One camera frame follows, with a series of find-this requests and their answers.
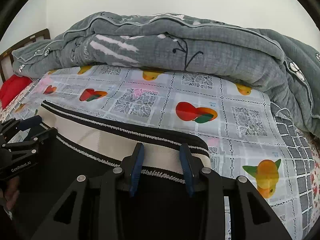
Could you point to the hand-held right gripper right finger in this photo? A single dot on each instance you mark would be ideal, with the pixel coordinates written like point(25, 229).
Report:
point(186, 167)

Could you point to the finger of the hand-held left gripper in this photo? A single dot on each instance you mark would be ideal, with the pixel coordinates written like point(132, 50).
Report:
point(37, 136)
point(28, 122)

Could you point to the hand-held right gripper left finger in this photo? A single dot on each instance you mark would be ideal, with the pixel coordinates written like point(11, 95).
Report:
point(137, 167)

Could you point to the black pants with cream stripe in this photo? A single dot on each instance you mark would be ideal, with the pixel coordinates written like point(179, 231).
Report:
point(75, 160)

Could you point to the person's left hand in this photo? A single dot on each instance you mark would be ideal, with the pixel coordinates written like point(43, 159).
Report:
point(12, 192)

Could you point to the red pillow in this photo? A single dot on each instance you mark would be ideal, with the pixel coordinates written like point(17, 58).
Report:
point(12, 87)

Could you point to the dark wooden headboard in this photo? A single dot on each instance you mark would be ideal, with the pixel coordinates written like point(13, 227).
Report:
point(25, 41)

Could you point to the fruit print plastic cover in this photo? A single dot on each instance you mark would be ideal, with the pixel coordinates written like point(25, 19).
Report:
point(225, 92)

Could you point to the grey fruit-print blanket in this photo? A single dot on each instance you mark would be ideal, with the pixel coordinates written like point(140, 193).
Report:
point(300, 185)

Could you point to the grey quilt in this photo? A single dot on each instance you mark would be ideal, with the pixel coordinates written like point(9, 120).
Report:
point(175, 42)

